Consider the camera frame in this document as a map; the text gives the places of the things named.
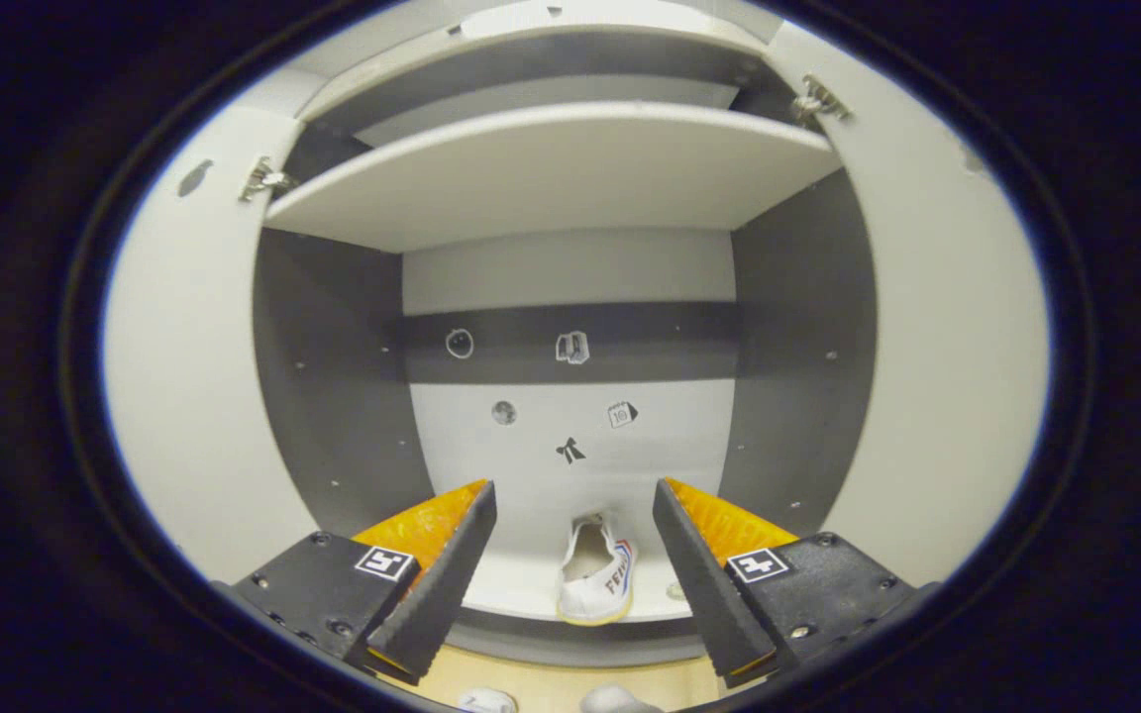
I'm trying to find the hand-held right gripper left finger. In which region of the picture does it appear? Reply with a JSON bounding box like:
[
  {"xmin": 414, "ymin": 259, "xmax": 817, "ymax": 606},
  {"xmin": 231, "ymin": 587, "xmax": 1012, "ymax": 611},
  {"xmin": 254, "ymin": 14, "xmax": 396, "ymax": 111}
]
[{"xmin": 217, "ymin": 479, "xmax": 498, "ymax": 686}]

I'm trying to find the white canvas shoe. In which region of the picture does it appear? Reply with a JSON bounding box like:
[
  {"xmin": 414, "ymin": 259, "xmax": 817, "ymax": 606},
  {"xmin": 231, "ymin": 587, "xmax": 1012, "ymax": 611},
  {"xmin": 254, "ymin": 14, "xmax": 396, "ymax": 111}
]
[
  {"xmin": 457, "ymin": 687, "xmax": 520, "ymax": 713},
  {"xmin": 557, "ymin": 513, "xmax": 639, "ymax": 627}
]

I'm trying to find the metal door hinge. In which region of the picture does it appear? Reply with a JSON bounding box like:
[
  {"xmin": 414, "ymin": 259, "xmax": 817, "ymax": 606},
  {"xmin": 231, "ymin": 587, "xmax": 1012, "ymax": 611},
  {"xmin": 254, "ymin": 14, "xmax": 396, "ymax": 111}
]
[
  {"xmin": 793, "ymin": 74, "xmax": 854, "ymax": 125},
  {"xmin": 239, "ymin": 156, "xmax": 296, "ymax": 204}
]

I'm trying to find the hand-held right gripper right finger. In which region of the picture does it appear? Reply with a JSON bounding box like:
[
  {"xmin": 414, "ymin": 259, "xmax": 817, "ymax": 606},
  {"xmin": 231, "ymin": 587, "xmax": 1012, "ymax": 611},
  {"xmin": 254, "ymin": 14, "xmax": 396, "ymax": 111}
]
[{"xmin": 652, "ymin": 477, "xmax": 938, "ymax": 690}]

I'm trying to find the grey shoe cabinet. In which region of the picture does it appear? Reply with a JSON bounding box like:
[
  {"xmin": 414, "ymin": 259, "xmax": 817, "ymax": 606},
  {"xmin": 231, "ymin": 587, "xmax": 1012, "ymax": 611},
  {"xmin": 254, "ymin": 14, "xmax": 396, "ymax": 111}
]
[{"xmin": 103, "ymin": 0, "xmax": 1052, "ymax": 669}]

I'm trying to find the grey cabinet door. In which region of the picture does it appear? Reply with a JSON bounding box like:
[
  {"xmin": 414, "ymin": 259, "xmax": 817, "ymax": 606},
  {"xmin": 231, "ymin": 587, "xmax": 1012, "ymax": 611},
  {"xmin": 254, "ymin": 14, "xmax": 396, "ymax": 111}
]
[
  {"xmin": 103, "ymin": 104, "xmax": 319, "ymax": 585},
  {"xmin": 764, "ymin": 20, "xmax": 1052, "ymax": 587}
]

